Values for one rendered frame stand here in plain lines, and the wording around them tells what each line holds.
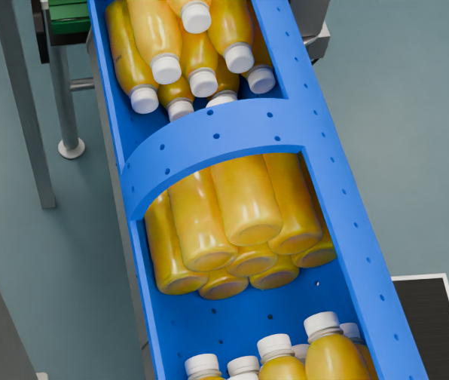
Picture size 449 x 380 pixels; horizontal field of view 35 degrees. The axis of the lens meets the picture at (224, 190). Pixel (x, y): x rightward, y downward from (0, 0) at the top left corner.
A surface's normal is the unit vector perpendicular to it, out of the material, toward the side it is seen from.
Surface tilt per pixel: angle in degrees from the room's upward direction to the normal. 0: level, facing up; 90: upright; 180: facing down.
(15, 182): 0
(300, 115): 28
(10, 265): 0
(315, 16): 90
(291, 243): 88
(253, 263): 89
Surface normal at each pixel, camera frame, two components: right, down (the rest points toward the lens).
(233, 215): -0.72, -0.20
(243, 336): 0.16, -0.52
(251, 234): 0.24, 0.82
